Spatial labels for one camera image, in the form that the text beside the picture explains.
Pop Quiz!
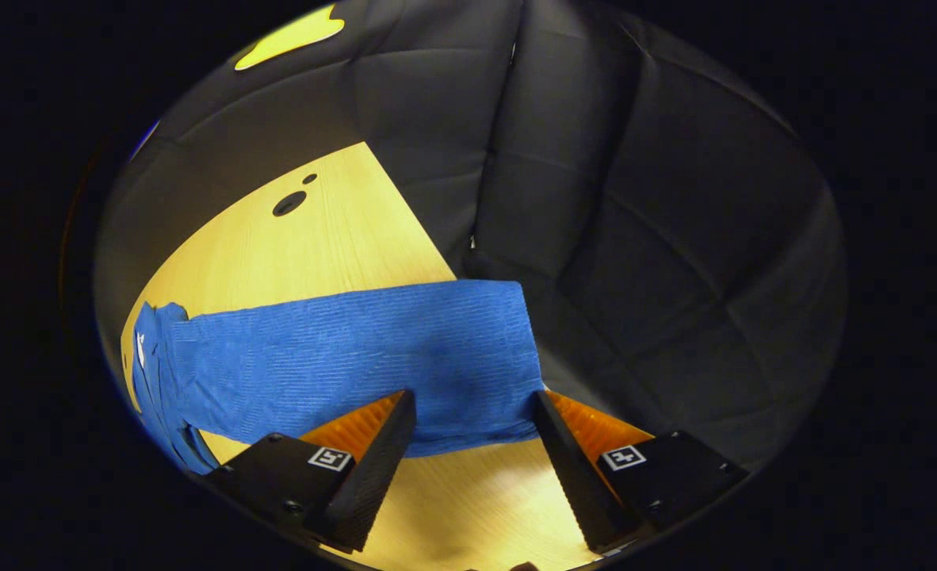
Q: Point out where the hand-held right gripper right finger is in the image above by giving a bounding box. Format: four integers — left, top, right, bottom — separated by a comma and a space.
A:
534, 389, 751, 554

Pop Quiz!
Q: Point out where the blue shirt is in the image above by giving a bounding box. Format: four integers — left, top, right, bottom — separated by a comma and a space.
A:
129, 278, 547, 477

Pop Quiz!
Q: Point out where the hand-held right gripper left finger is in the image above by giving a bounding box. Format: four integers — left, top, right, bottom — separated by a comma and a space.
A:
203, 389, 418, 554

